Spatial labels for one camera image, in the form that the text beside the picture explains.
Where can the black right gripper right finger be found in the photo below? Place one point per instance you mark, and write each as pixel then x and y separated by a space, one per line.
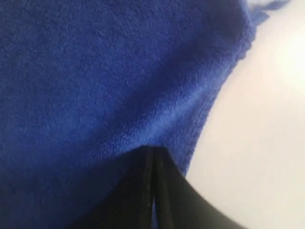
pixel 177 204

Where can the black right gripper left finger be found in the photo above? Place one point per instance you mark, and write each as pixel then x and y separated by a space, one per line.
pixel 129 205

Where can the blue microfibre towel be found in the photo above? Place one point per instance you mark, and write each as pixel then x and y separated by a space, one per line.
pixel 84 83

